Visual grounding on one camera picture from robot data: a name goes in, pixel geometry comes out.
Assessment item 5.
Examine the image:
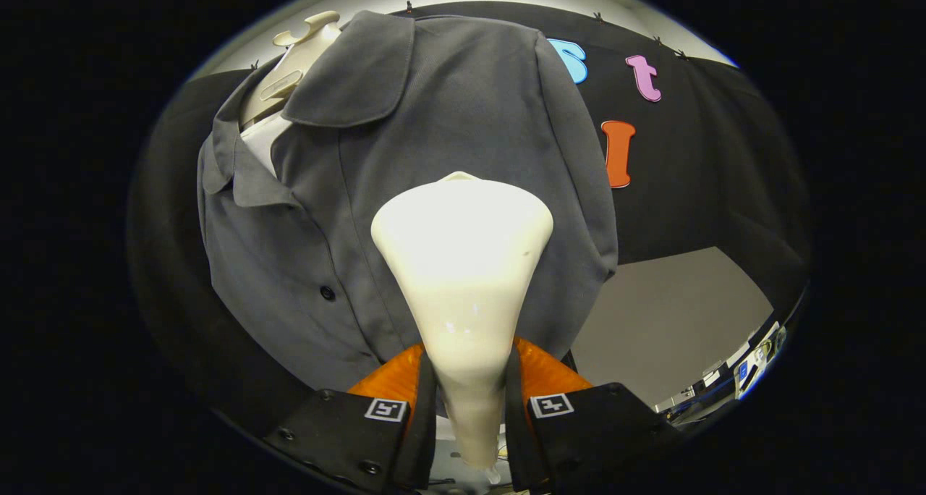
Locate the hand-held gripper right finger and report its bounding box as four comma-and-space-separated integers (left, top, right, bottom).
504, 336, 684, 492

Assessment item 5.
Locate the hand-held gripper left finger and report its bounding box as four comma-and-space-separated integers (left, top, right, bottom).
262, 342, 438, 492

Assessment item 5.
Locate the white garment steamer head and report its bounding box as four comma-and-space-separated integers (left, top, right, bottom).
370, 171, 555, 474

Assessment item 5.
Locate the grey button shirt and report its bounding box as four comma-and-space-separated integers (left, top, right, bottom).
197, 10, 620, 394

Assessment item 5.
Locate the cream steamer hanger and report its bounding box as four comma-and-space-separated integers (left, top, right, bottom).
239, 10, 342, 128

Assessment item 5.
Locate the grey cabinet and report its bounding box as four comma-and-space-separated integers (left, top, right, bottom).
570, 246, 775, 409

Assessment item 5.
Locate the white inner cloth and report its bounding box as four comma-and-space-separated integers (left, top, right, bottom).
240, 113, 294, 179

